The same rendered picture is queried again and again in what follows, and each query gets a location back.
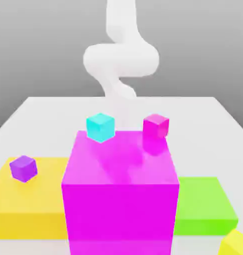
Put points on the small cyan cube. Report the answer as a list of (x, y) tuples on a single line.
[(100, 127)]

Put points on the large green box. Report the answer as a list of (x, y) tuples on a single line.
[(203, 203)]

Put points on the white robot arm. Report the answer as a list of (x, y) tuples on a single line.
[(121, 59)]

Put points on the large yellow box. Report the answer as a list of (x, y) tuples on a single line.
[(33, 199)]

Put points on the large magenta box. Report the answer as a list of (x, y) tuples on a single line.
[(121, 199)]

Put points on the small magenta cube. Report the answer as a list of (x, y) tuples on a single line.
[(155, 127)]

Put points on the small yellow cube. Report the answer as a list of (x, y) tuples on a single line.
[(236, 244)]

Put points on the small purple cube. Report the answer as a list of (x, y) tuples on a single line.
[(23, 169)]

